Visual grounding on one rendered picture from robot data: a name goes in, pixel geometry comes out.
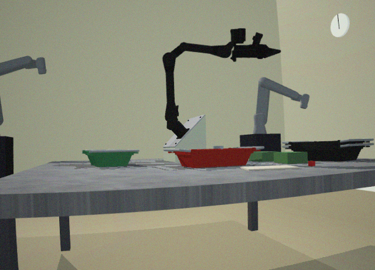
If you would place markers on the red plastic tray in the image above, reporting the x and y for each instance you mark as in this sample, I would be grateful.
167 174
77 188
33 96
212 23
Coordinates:
209 158

